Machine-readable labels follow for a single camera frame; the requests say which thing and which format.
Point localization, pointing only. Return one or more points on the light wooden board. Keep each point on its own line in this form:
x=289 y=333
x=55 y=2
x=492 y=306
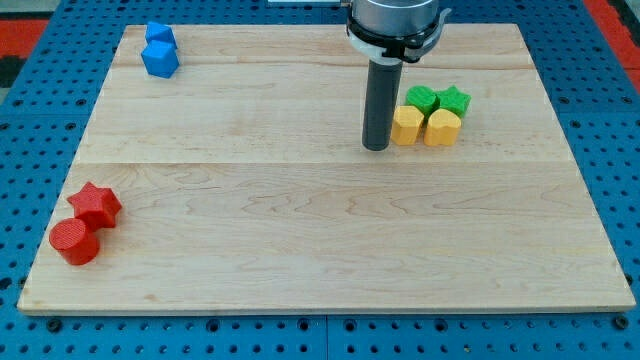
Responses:
x=245 y=188

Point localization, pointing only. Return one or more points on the yellow hexagon block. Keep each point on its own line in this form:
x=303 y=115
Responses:
x=407 y=124

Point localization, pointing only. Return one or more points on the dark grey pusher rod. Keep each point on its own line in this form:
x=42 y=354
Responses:
x=380 y=102

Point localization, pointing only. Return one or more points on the green cylinder block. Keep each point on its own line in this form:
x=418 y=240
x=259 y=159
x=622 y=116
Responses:
x=423 y=98

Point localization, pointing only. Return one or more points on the yellow heart block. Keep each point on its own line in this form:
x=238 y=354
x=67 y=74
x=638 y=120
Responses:
x=443 y=127

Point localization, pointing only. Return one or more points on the green star block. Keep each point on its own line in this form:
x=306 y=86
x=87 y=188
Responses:
x=454 y=100

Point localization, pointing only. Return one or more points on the blue triangular block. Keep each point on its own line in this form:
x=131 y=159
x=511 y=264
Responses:
x=160 y=32

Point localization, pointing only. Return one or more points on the red star block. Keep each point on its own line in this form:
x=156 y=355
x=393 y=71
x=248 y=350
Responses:
x=96 y=206

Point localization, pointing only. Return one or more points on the red cylinder block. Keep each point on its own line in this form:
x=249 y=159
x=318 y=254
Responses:
x=74 y=241

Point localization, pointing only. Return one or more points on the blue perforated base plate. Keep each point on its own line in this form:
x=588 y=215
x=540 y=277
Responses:
x=47 y=109

